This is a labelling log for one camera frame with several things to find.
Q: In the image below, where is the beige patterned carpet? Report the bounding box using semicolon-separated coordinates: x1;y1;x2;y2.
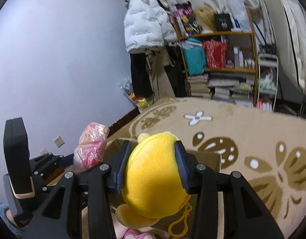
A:
112;97;306;238

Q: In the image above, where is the cream padded chair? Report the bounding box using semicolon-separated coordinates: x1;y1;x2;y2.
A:
264;0;306;95

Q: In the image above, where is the white puffer jacket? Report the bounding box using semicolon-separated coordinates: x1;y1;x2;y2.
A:
123;0;177;54

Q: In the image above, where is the pink bear plush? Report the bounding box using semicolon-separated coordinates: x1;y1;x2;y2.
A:
123;229;156;239

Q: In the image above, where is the lower wall socket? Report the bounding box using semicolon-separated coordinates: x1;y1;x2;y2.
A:
40;148;49;155

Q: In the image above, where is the blonde wig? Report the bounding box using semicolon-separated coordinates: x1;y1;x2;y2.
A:
193;7;216;32

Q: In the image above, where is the pink towel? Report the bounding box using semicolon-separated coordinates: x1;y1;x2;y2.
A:
73;122;109;173

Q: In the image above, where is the teal bag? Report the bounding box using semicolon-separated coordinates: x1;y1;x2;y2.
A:
179;38;206;75

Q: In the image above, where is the wooden shelf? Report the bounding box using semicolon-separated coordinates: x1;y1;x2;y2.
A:
173;2;258;107

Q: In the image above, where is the white metal cart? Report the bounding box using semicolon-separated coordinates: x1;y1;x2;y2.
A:
256;53;279;113

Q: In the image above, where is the yellow plush toy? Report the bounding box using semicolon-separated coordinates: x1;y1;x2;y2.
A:
115;131;194;237

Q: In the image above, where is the black box number 40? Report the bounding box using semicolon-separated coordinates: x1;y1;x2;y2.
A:
214;14;233;31

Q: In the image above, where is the cardboard box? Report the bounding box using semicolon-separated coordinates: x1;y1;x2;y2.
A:
80;137;222;239

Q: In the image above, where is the plastic bag of toys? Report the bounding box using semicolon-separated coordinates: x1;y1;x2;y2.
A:
120;78;149;113

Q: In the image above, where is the upper wall socket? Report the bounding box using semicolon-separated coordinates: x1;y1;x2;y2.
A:
53;136;65;148

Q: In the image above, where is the red patterned bag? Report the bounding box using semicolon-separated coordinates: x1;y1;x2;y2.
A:
203;40;227;69

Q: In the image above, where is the stack of books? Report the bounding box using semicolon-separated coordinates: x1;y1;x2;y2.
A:
188;74;211;99

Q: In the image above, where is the black hanging coat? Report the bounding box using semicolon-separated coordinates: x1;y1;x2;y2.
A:
130;53;153;98

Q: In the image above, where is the wall socket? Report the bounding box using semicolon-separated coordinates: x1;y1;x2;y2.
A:
53;136;65;148
40;148;49;155

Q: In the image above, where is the white plastic bag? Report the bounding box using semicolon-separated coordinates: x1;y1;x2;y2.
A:
228;0;251;32

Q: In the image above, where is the beige trench coat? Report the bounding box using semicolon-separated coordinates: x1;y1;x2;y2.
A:
146;48;175;100

